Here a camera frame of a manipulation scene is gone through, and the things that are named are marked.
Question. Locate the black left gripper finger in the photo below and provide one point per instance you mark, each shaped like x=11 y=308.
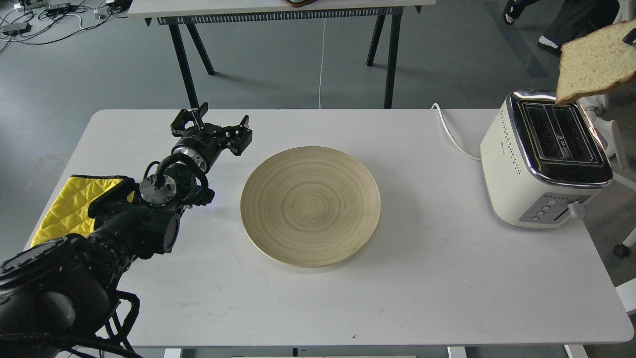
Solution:
x=238 y=137
x=178 y=126

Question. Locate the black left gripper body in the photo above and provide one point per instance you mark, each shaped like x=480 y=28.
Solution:
x=204 y=145

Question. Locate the slice of bread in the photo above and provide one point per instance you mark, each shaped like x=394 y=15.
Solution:
x=575 y=78

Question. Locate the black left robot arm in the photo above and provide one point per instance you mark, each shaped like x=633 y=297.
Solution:
x=62 y=294

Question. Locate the cream and chrome toaster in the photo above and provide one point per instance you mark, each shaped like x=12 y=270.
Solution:
x=542 y=160

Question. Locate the round wooden plate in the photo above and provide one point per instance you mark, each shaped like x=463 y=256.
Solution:
x=310 y=206

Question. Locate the background table with black legs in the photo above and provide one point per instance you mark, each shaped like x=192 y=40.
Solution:
x=190 y=13

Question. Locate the yellow quilted cloth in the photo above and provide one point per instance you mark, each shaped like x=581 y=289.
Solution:
x=68 y=214

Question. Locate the seated person's legs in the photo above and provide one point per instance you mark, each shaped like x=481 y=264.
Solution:
x=573 y=16

